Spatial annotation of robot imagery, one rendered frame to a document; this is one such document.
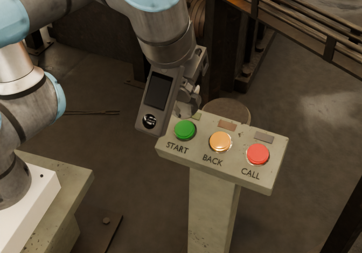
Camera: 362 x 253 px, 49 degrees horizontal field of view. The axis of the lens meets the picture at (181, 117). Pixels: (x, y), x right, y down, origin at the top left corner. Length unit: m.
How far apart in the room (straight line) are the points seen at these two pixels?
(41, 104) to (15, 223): 0.28
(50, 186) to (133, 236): 0.40
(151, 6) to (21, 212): 0.68
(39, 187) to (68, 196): 0.09
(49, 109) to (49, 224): 0.29
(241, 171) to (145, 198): 0.71
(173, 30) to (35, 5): 0.16
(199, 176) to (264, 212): 0.62
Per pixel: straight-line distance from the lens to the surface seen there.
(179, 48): 0.53
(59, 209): 1.08
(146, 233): 1.34
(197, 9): 1.31
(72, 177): 1.13
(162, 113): 0.59
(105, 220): 1.35
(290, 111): 1.75
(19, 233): 1.01
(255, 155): 0.75
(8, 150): 0.94
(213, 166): 0.76
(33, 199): 1.02
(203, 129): 0.79
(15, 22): 0.46
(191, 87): 0.61
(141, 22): 0.49
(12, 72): 0.91
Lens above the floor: 1.18
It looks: 45 degrees down
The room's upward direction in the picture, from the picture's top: straight up
